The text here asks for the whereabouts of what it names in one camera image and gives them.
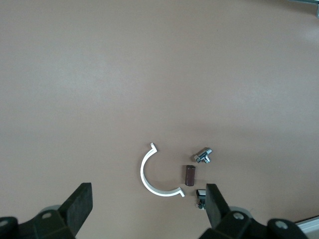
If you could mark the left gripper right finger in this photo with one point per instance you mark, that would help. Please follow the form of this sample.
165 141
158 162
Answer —
214 206

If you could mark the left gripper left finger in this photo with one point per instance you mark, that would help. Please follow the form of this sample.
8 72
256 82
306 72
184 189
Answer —
77 211

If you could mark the dark brown cylindrical part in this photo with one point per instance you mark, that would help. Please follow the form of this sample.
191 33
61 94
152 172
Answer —
189 175

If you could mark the chrome tee fitting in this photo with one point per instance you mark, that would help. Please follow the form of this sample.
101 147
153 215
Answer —
202 156

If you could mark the white half-round pipe clamp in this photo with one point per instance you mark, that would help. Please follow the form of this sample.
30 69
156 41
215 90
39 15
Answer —
142 173

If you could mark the brown table mat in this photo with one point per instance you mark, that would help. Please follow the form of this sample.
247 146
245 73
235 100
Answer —
124 74

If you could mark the black white push button switch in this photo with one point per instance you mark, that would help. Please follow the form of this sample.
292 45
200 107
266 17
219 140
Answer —
200 192

